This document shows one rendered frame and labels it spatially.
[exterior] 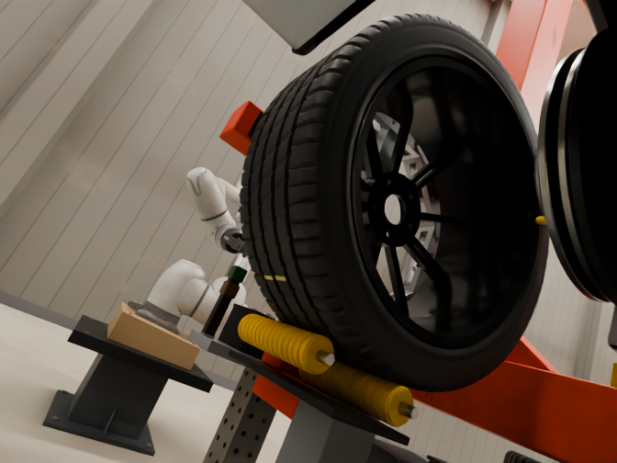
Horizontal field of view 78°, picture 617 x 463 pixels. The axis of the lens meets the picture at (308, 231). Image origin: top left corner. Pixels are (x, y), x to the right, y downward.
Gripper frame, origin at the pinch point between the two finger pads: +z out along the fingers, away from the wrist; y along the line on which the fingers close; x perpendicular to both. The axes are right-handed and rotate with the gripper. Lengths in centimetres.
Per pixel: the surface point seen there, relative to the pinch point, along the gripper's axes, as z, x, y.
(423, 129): 31, -48, 3
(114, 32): -280, -83, -76
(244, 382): 6.5, 32.5, 16.4
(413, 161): 23, -45, 12
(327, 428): 59, 13, -5
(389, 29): 50, -43, -28
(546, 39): 7, -125, 49
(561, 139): 78, -31, -19
